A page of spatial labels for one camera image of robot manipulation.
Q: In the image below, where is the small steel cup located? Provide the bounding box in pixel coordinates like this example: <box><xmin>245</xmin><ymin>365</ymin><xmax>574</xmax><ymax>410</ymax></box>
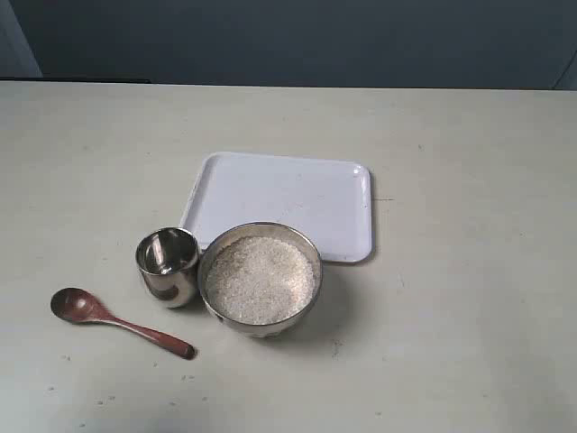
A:
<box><xmin>135</xmin><ymin>227</ymin><xmax>200</xmax><ymax>309</ymax></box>

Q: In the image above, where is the white rectangular plastic tray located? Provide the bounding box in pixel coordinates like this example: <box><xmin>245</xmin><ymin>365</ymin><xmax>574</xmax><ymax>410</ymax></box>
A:
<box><xmin>179</xmin><ymin>152</ymin><xmax>373</xmax><ymax>263</ymax></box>

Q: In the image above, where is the steel bowl of rice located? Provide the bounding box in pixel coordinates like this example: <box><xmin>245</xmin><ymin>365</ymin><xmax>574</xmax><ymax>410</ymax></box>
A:
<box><xmin>197</xmin><ymin>222</ymin><xmax>323</xmax><ymax>338</ymax></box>

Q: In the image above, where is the brown wooden spoon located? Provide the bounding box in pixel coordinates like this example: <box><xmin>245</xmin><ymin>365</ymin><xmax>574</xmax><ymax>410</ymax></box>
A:
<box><xmin>50</xmin><ymin>288</ymin><xmax>197</xmax><ymax>360</ymax></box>

